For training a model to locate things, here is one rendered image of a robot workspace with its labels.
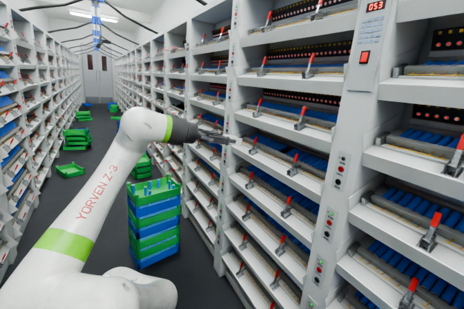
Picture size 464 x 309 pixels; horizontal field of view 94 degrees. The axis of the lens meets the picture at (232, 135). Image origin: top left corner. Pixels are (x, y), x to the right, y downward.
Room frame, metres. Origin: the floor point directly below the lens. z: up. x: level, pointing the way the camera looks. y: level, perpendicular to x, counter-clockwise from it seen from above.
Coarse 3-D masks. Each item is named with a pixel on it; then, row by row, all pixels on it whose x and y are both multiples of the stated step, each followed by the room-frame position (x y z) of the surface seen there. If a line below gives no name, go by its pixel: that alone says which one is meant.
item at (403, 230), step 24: (360, 192) 0.61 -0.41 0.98; (384, 192) 0.64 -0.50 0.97; (408, 192) 0.60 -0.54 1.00; (432, 192) 0.57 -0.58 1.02; (360, 216) 0.56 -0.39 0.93; (384, 216) 0.55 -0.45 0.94; (408, 216) 0.52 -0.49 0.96; (432, 216) 0.51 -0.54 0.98; (456, 216) 0.50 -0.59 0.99; (384, 240) 0.51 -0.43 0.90; (408, 240) 0.47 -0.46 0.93; (432, 240) 0.44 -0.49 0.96; (456, 240) 0.44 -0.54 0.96; (432, 264) 0.42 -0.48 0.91; (456, 264) 0.40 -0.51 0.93
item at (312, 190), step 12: (240, 132) 1.21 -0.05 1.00; (252, 132) 1.26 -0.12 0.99; (300, 144) 0.98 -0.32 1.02; (240, 156) 1.11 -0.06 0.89; (252, 156) 1.02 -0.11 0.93; (264, 156) 1.00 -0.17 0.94; (264, 168) 0.93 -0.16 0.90; (276, 168) 0.88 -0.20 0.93; (288, 168) 0.86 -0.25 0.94; (300, 168) 0.85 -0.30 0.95; (288, 180) 0.81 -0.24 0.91; (300, 180) 0.77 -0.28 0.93; (312, 180) 0.76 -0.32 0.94; (324, 180) 0.75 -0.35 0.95; (300, 192) 0.76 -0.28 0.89; (312, 192) 0.70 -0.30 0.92
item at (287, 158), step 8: (248, 144) 1.13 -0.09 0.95; (256, 144) 1.09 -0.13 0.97; (264, 152) 1.01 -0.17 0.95; (272, 152) 0.99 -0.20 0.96; (280, 152) 0.96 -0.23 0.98; (288, 160) 0.90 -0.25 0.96; (304, 168) 0.82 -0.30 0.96; (312, 168) 0.79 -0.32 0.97; (312, 176) 0.77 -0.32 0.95; (320, 176) 0.76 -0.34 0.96
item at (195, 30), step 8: (192, 24) 1.78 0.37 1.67; (200, 24) 1.82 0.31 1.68; (208, 24) 1.85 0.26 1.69; (192, 32) 1.78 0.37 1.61; (200, 32) 1.82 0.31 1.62; (208, 32) 1.85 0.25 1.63; (192, 40) 1.78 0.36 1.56; (192, 56) 1.79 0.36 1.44; (200, 56) 1.82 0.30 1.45; (208, 56) 1.86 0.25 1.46; (192, 64) 1.79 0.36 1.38; (200, 64) 1.82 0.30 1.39; (192, 80) 1.79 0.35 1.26; (192, 88) 1.79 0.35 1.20; (184, 104) 1.85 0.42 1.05; (184, 112) 1.85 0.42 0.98; (192, 112) 1.79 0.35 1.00; (192, 152) 1.80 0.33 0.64; (184, 160) 1.82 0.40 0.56; (184, 192) 1.80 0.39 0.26; (184, 208) 1.78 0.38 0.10; (184, 216) 1.78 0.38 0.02
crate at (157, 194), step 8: (168, 176) 1.51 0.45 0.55; (128, 184) 1.32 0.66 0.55; (136, 184) 1.37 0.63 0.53; (144, 184) 1.41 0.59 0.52; (152, 184) 1.44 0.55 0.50; (160, 184) 1.48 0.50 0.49; (176, 184) 1.42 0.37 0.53; (128, 192) 1.30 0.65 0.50; (136, 192) 1.34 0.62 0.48; (152, 192) 1.36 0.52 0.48; (160, 192) 1.28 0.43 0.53; (168, 192) 1.32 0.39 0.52; (176, 192) 1.35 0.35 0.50; (136, 200) 1.18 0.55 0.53; (144, 200) 1.22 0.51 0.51; (152, 200) 1.25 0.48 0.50
